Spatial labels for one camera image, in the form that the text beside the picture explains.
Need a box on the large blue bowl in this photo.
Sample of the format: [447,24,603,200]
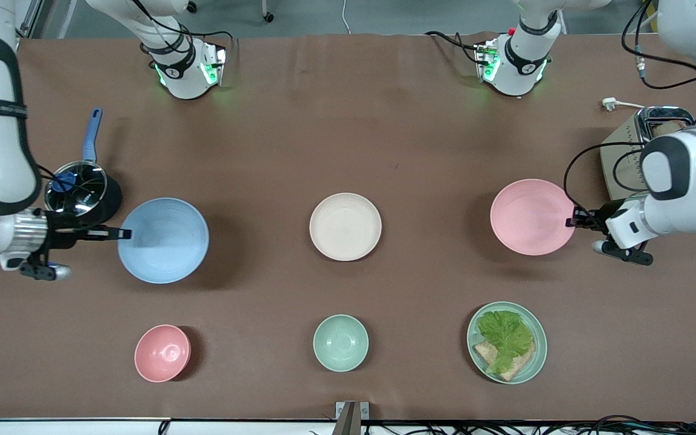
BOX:
[118,198,210,285]

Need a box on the beige chrome toaster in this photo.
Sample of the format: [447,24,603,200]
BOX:
[600,106,696,201]

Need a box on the glass lid blue knob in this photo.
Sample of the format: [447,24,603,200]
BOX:
[43,161,108,217]

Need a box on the white power plug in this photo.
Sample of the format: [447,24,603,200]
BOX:
[601,97,645,112]

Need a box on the black base power cable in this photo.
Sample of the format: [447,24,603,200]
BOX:
[425,30,483,64]
[188,29,235,61]

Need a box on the black saucepan blue handle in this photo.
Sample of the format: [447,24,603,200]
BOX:
[46,108,123,227]

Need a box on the aluminium frame profile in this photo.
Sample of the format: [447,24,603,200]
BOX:
[16,0,44,40]

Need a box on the brown bread slice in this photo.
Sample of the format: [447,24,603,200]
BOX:
[474,340,536,382]

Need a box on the black left camera cable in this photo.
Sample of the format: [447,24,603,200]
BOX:
[564,142,648,213]

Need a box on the small pink bowl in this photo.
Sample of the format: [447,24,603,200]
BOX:
[134,324,192,383]

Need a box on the large beige bowl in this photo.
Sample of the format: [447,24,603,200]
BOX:
[309,193,383,262]

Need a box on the small green bowl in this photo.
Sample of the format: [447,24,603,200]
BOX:
[313,314,369,372]

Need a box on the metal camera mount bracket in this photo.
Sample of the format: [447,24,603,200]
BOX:
[335,401,370,435]

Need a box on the green lettuce leaf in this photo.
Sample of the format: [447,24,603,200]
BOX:
[476,310,534,375]

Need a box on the green plate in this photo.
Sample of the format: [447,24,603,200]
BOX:
[466,301,548,385]

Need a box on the brown table cover sheet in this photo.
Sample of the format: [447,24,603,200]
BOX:
[0,33,696,422]

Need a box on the large pink bowl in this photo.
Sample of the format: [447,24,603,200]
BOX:
[490,179,577,256]

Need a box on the black cable bundle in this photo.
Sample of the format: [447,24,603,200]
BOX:
[360,414,696,435]

